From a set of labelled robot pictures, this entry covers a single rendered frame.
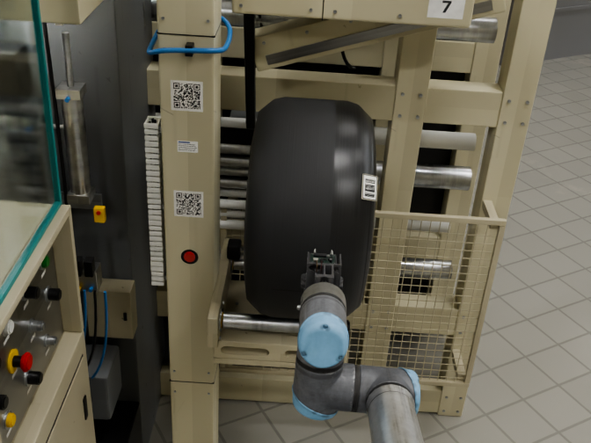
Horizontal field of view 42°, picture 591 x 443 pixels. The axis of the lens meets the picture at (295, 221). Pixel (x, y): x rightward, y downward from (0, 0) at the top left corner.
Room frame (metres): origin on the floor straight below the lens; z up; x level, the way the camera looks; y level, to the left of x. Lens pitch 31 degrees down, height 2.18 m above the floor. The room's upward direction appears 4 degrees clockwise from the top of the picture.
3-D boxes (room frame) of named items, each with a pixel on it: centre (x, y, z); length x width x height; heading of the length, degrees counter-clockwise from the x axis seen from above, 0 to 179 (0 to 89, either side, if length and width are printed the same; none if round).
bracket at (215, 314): (1.76, 0.19, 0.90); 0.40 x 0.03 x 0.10; 0
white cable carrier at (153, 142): (1.71, 0.36, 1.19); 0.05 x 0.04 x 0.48; 0
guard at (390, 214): (2.09, -0.21, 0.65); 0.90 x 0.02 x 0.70; 90
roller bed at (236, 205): (2.14, 0.24, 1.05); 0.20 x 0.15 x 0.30; 90
